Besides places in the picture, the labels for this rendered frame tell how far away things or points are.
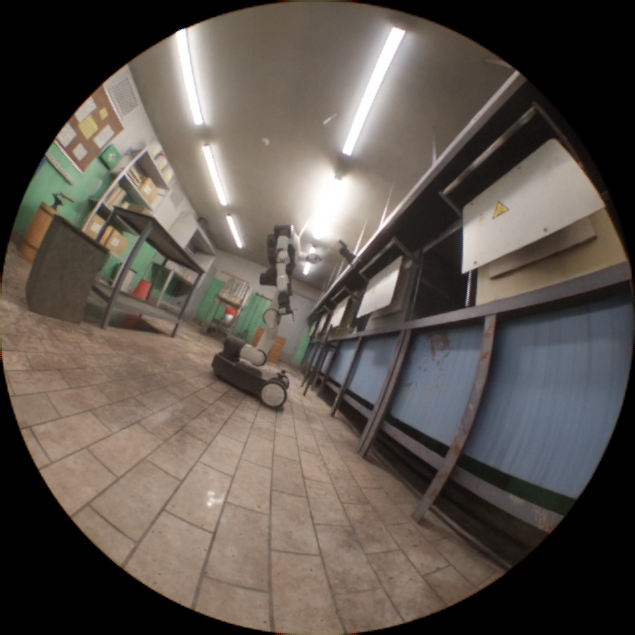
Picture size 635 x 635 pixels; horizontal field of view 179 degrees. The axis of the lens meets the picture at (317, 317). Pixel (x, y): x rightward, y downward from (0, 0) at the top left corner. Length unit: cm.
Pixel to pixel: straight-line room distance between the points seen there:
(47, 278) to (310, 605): 153
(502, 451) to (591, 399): 31
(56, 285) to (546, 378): 204
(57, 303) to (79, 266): 25
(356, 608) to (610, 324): 85
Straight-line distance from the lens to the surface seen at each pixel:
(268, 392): 148
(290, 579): 53
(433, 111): 210
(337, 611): 53
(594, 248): 79
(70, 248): 139
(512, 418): 75
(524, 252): 87
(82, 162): 363
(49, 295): 143
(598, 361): 71
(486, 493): 77
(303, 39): 224
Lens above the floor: 45
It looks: 11 degrees up
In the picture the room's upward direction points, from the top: 22 degrees clockwise
